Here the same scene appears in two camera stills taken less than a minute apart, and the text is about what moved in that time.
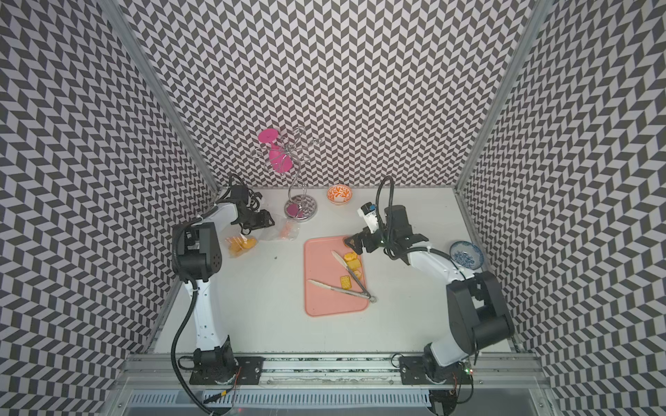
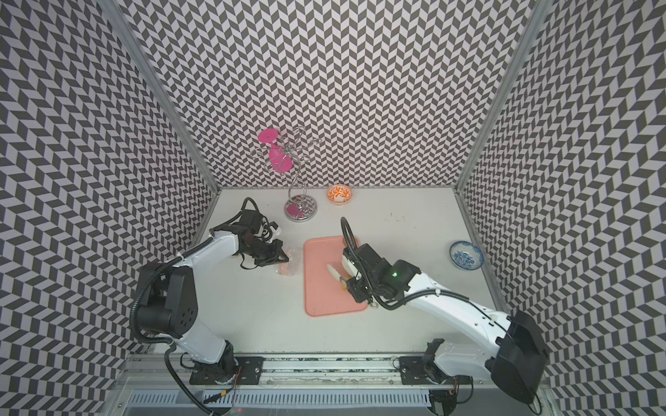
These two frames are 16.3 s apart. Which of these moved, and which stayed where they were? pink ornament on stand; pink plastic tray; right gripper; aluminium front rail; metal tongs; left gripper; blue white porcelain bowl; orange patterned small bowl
Moved: left gripper; right gripper; metal tongs
Stayed: pink plastic tray; pink ornament on stand; blue white porcelain bowl; aluminium front rail; orange patterned small bowl
